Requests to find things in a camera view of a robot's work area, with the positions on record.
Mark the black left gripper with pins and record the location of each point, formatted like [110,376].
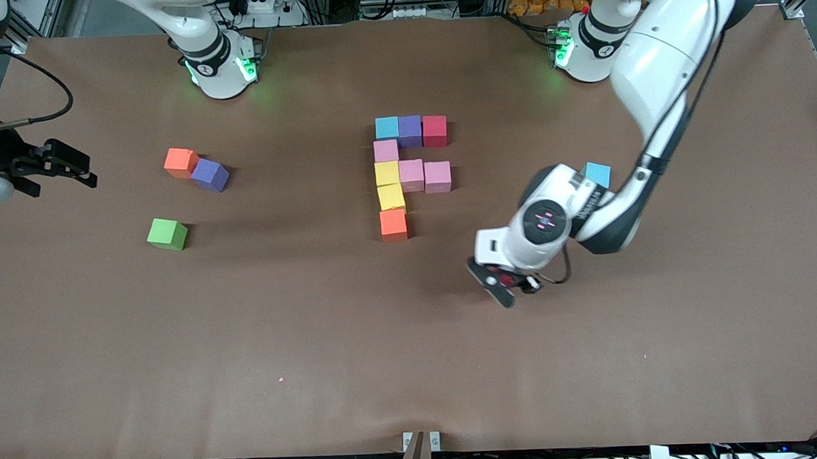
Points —
[523,280]

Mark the deep pink foam cube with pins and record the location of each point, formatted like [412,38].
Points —
[435,131]
[509,278]

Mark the cyan foam cube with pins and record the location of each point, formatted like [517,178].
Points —
[598,174]
[386,127]

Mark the pale pink foam cube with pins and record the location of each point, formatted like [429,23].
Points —
[386,151]
[412,176]
[438,177]

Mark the orange foam cube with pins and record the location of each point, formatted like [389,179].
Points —
[180,161]
[393,224]

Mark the yellow foam cube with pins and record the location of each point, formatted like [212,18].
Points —
[391,197]
[387,173]

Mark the purple foam cube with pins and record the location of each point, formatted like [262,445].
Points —
[211,174]
[410,131]

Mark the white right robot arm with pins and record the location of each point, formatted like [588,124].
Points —
[219,73]

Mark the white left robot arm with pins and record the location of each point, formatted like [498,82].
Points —
[654,64]

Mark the green foam cube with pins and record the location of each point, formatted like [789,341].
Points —
[167,233]

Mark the table cover sheet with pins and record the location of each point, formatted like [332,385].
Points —
[386,366]

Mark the white power strip with plugs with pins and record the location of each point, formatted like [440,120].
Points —
[265,5]

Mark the aluminium frame profile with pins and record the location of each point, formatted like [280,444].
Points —
[791,11]
[20,46]

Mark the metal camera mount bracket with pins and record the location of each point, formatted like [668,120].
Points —
[422,453]

